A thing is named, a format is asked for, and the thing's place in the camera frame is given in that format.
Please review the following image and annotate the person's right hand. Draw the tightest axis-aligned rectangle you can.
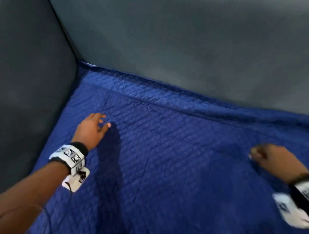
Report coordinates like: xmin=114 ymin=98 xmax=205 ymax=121
xmin=249 ymin=144 xmax=309 ymax=184

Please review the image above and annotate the person's left hand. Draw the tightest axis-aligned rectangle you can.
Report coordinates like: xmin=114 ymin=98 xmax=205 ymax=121
xmin=71 ymin=113 xmax=112 ymax=151

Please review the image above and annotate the person's left forearm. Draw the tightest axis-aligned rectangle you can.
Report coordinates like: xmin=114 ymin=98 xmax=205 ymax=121
xmin=0 ymin=161 xmax=70 ymax=234

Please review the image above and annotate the blue quilted blanket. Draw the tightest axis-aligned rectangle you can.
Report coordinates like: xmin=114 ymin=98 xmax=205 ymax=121
xmin=28 ymin=61 xmax=309 ymax=234

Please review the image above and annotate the dark grey sofa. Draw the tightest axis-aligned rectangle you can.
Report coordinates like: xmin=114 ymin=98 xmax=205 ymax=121
xmin=0 ymin=0 xmax=309 ymax=193

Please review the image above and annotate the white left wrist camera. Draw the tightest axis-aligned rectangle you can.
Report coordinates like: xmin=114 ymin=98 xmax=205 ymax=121
xmin=48 ymin=142 xmax=90 ymax=193

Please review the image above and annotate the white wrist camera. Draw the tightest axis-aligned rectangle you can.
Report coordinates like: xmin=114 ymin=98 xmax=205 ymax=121
xmin=48 ymin=142 xmax=90 ymax=193
xmin=273 ymin=175 xmax=309 ymax=229

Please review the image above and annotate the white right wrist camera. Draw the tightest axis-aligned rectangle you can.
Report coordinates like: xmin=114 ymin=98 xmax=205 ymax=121
xmin=273 ymin=175 xmax=309 ymax=229

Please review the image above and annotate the thin black cable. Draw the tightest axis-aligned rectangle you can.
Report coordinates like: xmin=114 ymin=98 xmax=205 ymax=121
xmin=36 ymin=183 xmax=73 ymax=234

